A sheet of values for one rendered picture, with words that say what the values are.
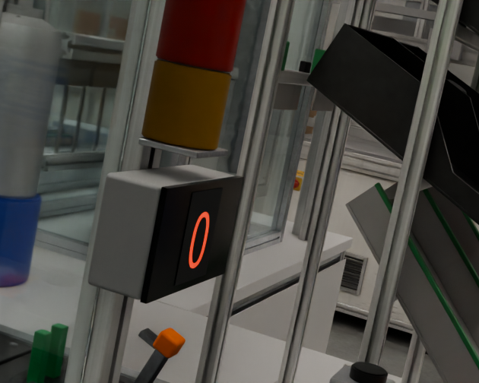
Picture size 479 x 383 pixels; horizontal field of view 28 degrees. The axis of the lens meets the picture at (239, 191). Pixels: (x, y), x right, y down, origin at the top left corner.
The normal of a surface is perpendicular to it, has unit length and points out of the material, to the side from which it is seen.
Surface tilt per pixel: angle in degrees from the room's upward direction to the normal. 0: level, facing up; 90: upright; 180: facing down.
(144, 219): 90
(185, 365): 0
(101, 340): 90
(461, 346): 90
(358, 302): 90
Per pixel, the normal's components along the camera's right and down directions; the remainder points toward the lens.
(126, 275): -0.37, 0.07
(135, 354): 0.19, -0.97
